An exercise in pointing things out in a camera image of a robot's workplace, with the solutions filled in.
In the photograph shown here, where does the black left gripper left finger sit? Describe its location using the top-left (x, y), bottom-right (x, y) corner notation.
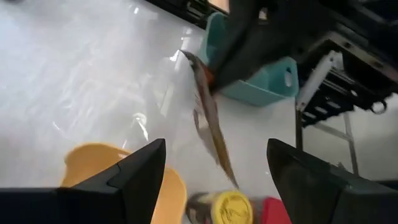
top-left (0, 139), bottom-right (167, 224)

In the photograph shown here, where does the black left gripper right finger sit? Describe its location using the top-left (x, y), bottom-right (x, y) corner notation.
top-left (266, 139), bottom-right (398, 224)

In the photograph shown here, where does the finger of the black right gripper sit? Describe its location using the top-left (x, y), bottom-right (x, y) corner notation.
top-left (213, 0), bottom-right (299, 91)

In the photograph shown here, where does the red smoked paprika tin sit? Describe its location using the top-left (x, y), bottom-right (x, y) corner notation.
top-left (251, 196), bottom-right (293, 224)

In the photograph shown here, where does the brown spice pouch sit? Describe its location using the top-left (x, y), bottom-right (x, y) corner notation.
top-left (179, 49), bottom-right (240, 190)

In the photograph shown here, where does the yellow-lid dark spice jar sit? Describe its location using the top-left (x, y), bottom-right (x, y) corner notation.
top-left (185, 190), bottom-right (254, 224)

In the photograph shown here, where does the yellow plastic bin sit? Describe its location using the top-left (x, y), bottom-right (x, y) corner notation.
top-left (60, 142), bottom-right (188, 224)

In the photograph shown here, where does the teal plastic bin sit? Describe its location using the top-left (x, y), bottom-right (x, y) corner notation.
top-left (198, 11), bottom-right (300, 107)

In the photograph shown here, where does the silver aluminium bracket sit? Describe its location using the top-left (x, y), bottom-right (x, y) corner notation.
top-left (295, 50), bottom-right (343, 111)

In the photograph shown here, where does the black aluminium table frame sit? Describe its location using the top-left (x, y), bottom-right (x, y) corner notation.
top-left (146, 0), bottom-right (398, 128)

